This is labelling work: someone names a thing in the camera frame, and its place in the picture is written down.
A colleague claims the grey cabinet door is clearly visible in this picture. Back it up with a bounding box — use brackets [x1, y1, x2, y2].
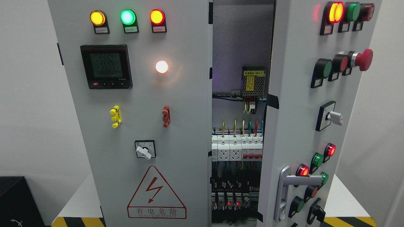
[257, 0, 382, 227]
[48, 0, 213, 227]

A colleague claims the red indicator lamp left door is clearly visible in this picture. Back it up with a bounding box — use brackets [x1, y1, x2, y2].
[150, 9, 167, 33]

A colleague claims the green indicator lamp left door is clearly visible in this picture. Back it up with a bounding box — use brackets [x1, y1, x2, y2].
[120, 9, 139, 33]

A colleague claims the yellow indicator lamp left door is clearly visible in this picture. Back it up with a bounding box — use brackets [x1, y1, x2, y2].
[90, 10, 110, 34]

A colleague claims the white socket breaker row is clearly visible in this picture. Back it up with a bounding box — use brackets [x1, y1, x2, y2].
[211, 134, 264, 161]

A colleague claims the white glowing indicator lamp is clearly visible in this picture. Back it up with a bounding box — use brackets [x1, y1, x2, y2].
[155, 60, 169, 74]

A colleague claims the perforated metal power supply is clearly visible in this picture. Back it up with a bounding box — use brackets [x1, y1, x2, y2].
[241, 66, 267, 97]

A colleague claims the black relay terminal row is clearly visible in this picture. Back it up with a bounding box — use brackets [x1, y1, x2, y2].
[210, 177, 260, 210]

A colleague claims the red electric hazard warning sticker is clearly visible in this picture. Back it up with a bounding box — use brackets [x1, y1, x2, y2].
[127, 166, 187, 219]

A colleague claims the black digital power meter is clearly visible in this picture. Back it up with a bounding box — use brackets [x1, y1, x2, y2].
[80, 44, 133, 89]

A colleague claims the red mushroom emergency button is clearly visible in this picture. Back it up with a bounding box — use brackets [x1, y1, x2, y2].
[348, 49, 373, 71]

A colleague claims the black box lower left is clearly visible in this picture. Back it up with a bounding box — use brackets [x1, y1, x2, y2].
[0, 176, 45, 227]

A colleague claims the red terminal post block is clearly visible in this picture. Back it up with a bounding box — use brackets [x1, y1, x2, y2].
[162, 105, 171, 128]

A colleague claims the white rotary selector switch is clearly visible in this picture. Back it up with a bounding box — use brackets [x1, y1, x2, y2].
[134, 140, 156, 160]

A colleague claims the yellow terminal post block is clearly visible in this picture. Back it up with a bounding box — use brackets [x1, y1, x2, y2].
[110, 105, 122, 128]

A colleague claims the silver door lever handle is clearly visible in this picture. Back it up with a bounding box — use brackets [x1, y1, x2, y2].
[274, 166, 322, 222]

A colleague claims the white rotary switch right door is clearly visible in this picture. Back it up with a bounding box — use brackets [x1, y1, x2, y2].
[315, 101, 343, 131]

